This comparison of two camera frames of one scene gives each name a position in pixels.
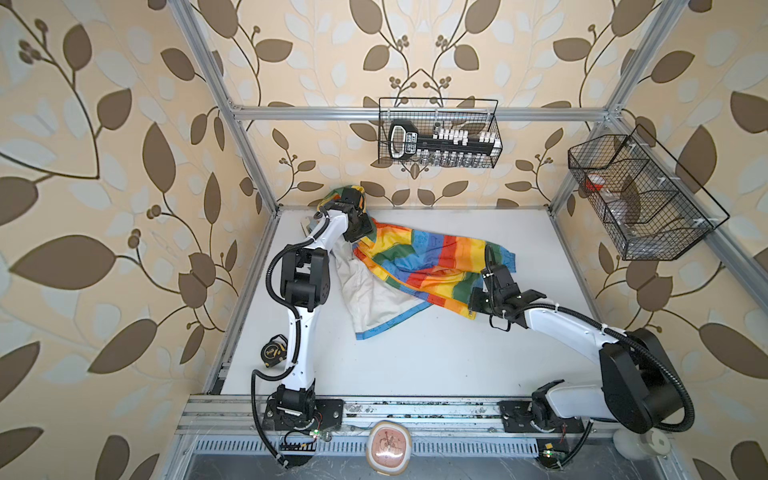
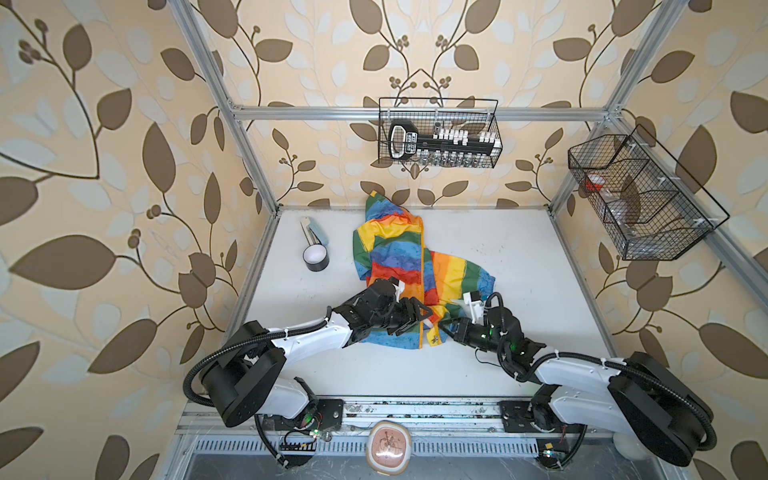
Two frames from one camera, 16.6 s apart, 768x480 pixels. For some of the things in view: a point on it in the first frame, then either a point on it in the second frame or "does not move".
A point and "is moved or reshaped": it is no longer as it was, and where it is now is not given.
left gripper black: x=368 y=227 → x=410 y=316
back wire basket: x=440 y=132 does not move
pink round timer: x=388 y=447 does not move
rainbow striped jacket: x=393 y=273 is moved or reshaped
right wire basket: x=653 y=208 does not move
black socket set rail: x=443 y=147 does not move
